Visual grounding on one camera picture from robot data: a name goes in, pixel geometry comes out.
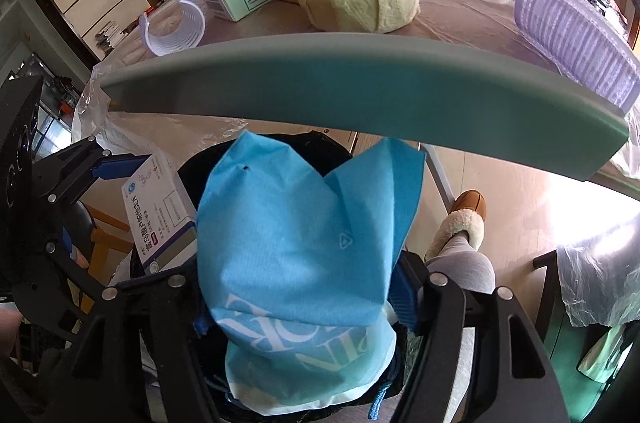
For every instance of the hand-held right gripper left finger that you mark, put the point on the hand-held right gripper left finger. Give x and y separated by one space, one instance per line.
170 313

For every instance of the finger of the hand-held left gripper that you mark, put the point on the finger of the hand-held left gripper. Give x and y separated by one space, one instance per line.
120 165
60 263

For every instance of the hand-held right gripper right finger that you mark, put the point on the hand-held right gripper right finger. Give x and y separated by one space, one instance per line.
405 303

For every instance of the white and blue medicine box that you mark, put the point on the white and blue medicine box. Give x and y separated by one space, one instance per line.
155 213

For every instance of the blue nonwoven bag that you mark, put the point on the blue nonwoven bag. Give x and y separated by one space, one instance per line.
300 253

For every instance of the purple hair roller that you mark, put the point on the purple hair roller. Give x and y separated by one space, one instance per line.
575 33

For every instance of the light wooden chair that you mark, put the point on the light wooden chair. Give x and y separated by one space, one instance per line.
107 243

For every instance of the person's grey trouser leg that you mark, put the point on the person's grey trouser leg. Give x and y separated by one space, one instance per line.
460 263

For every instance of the brown fleece slipper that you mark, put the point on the brown fleece slipper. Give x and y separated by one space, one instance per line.
465 213

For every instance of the dark wooden chair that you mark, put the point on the dark wooden chair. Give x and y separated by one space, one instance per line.
550 303

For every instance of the clear plastic cup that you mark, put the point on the clear plastic cup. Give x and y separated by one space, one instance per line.
172 28

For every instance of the grey table edge guard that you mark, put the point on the grey table edge guard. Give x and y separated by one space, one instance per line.
350 88

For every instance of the clear plastic table cover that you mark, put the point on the clear plastic table cover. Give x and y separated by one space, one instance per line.
450 13

